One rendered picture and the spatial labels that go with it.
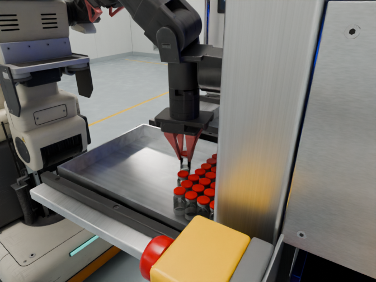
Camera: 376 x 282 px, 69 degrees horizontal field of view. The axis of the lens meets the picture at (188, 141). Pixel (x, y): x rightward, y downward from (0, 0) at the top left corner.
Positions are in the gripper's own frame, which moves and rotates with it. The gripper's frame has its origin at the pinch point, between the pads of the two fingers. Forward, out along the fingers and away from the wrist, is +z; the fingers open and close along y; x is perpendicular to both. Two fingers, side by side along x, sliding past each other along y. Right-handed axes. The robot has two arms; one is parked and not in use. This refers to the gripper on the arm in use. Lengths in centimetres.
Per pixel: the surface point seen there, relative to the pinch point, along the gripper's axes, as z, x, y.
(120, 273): 92, 31, -46
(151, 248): -9.2, -31.5, 7.5
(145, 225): 2.1, -18.5, -0.2
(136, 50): 77, 635, -350
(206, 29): -19, 75, -15
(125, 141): 2.4, 6.9, -18.3
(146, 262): -8.5, -32.4, 7.5
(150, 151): 3.8, 6.1, -11.1
